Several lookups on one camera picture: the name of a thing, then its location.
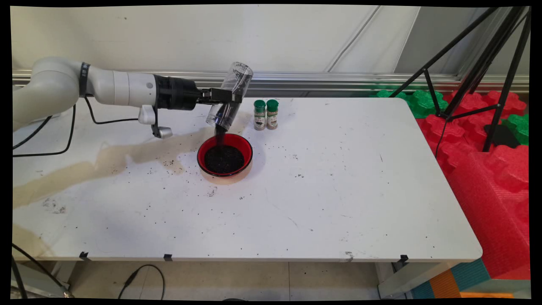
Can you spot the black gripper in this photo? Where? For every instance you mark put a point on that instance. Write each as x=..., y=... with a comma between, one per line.
x=175, y=93

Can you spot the clear plastic jar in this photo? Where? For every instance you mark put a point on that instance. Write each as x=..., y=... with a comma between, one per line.
x=237, y=78

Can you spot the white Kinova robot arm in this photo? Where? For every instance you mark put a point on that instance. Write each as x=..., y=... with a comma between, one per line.
x=63, y=84

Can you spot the spice bottle green lid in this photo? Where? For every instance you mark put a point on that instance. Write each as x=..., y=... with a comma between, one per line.
x=272, y=116
x=259, y=116

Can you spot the red bowl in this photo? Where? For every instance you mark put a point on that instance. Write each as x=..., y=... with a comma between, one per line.
x=243, y=146

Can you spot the black seeds pile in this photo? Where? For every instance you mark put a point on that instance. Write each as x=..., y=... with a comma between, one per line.
x=224, y=161

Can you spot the large green foam block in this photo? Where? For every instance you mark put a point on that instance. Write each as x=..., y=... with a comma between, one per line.
x=423, y=103

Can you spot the grey slanted table leg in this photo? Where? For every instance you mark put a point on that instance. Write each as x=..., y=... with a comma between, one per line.
x=31, y=286

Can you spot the white table leg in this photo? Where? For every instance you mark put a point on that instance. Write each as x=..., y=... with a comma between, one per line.
x=406, y=281

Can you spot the black tripod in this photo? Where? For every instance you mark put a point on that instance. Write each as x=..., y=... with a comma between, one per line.
x=482, y=63

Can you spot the red foam blocks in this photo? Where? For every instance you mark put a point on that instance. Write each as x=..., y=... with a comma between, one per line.
x=487, y=190

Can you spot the black foam piece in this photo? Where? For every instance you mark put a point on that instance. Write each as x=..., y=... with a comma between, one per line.
x=504, y=136

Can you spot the small green foam block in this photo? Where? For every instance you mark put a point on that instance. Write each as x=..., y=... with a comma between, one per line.
x=520, y=127

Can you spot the blue orange foam mat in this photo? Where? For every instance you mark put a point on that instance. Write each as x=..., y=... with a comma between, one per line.
x=465, y=279

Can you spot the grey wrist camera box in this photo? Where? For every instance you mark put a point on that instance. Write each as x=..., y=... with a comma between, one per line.
x=163, y=132

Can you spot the aluminium wall rail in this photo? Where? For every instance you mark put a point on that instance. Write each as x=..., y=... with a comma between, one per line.
x=317, y=80

